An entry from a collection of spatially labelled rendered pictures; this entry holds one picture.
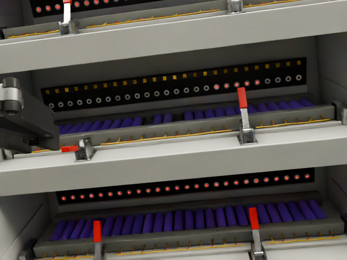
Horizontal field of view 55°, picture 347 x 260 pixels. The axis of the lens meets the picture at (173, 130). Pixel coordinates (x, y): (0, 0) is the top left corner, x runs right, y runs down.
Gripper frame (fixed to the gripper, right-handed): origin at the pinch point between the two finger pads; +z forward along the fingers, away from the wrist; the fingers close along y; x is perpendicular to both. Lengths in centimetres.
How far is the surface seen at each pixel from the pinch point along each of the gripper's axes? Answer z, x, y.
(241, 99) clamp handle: 17.7, 6.2, 26.4
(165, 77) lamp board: 28.8, 15.6, 13.4
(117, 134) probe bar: 21.8, 3.4, 4.6
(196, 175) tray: 18.4, -5.1, 17.9
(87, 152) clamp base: 16.5, -0.1, 0.8
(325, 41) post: 26, 18, 44
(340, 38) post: 21, 16, 44
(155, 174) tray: 18.0, -4.4, 11.3
